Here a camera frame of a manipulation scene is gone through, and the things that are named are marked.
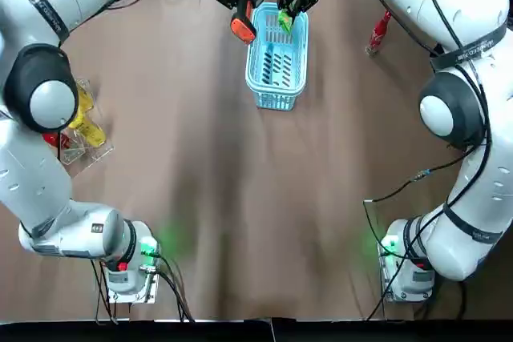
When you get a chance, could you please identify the green snack packet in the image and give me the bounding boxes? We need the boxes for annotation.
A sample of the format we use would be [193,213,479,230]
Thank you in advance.
[277,8,297,34]

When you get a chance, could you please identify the orange and black barcode scanner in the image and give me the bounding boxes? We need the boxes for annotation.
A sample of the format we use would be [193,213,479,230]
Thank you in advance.
[229,0,258,46]

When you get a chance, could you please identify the red cola bottle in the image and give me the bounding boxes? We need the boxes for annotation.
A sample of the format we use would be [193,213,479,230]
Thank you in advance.
[365,10,394,57]

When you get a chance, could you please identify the light blue plastic basket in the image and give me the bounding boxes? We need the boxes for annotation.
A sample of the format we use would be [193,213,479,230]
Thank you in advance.
[244,2,310,112]

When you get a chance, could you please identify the yellow drink bottle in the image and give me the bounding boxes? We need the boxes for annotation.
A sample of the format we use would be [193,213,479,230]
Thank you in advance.
[67,111,107,147]
[77,84,97,115]

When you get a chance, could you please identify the clear acrylic bottle shelf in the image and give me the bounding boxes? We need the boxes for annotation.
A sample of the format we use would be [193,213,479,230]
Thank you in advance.
[59,76,116,167]

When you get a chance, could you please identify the red bottle on shelf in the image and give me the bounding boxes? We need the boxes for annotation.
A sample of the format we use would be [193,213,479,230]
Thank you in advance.
[42,132,71,150]

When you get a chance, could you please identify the black cable with connector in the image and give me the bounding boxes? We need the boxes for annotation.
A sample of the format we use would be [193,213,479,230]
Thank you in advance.
[362,149,478,247]

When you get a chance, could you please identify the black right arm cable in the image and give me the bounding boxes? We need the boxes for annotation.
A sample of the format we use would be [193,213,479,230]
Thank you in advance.
[394,0,494,279]

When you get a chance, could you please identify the black left base cables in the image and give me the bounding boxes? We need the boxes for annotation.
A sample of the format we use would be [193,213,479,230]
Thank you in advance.
[91,251,196,325]

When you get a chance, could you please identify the black base cables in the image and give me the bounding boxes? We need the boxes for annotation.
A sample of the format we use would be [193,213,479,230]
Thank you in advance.
[91,251,196,325]
[366,253,442,321]

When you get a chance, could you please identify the black right base cables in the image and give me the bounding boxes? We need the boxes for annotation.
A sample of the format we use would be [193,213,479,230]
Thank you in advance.
[366,253,442,321]

